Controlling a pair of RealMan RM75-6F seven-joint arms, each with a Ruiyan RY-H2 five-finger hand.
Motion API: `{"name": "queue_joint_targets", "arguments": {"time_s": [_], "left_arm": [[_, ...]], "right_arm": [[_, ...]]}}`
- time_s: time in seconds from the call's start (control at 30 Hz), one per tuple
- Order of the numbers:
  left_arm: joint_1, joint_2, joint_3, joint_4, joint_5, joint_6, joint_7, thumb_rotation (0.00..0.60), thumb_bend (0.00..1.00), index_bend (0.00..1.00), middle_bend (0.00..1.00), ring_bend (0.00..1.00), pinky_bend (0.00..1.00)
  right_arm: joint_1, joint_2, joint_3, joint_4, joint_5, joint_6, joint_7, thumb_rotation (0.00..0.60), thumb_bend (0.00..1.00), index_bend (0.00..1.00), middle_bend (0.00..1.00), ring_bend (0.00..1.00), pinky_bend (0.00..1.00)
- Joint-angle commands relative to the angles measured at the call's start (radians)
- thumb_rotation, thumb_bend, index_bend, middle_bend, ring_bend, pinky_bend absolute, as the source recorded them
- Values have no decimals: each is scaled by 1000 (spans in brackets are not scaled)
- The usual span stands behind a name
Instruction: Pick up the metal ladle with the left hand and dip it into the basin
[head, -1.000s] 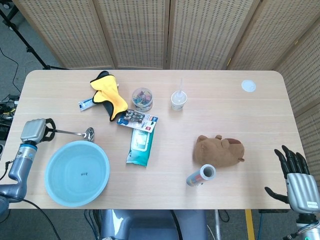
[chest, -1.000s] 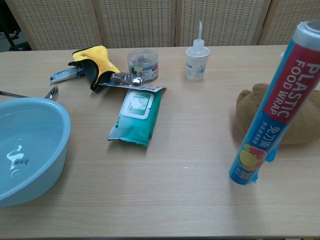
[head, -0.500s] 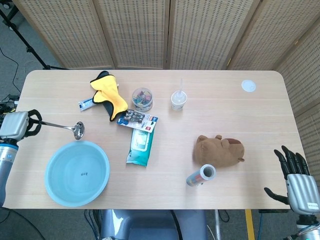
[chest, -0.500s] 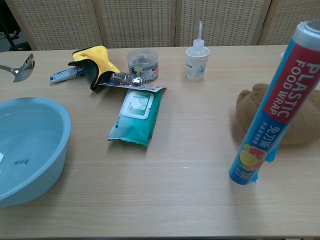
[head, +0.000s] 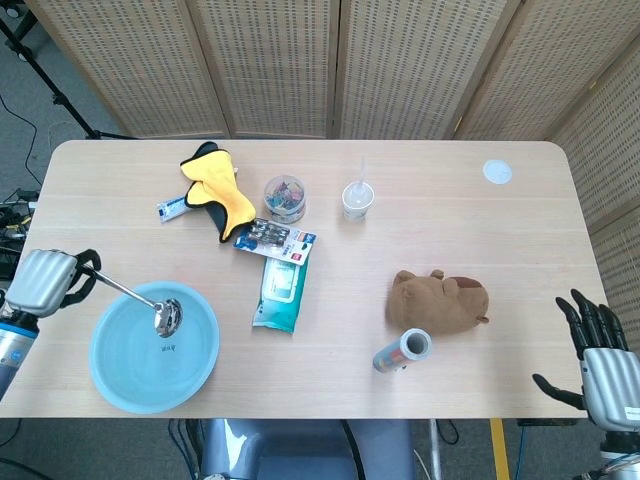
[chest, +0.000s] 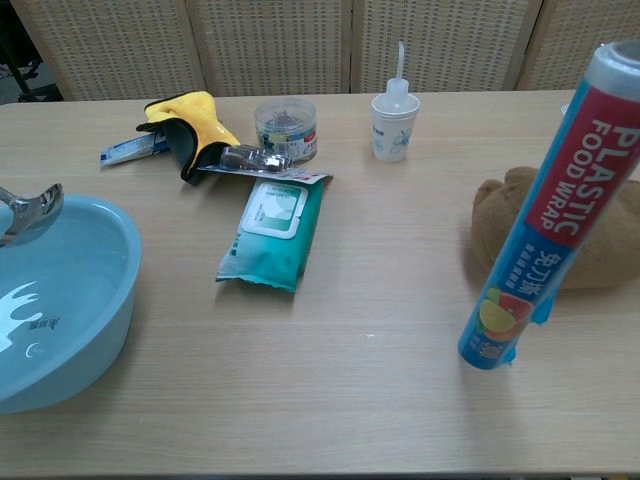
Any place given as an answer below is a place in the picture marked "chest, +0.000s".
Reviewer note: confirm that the shiny metal spoon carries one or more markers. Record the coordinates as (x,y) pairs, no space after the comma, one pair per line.
(35,210)

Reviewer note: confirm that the light blue plastic basin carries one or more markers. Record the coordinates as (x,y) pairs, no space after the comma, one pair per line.
(75,300)

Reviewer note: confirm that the teal wet wipes pack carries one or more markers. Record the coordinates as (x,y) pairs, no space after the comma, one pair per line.
(272,232)

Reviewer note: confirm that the clear blister pack with card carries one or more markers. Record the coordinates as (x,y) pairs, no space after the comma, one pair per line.
(260,162)

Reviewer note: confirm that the clear round box of clips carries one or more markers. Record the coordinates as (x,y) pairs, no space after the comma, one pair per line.
(286,129)

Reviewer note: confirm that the white squeeze bottle with spout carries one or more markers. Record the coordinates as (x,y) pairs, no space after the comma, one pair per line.
(395,122)

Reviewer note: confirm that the yellow and black cloth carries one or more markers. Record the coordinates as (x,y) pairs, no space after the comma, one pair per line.
(197,125)

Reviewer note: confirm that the woven rattan folding screen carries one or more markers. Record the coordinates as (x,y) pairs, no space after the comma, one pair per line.
(320,45)

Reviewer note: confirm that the blue plastic food wrap roll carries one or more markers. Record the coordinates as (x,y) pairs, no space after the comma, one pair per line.
(555,210)

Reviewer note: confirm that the brown plush toy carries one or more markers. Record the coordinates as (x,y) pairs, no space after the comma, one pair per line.
(595,240)

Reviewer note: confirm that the black stand with legs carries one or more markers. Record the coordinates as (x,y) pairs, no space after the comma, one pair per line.
(20,60)

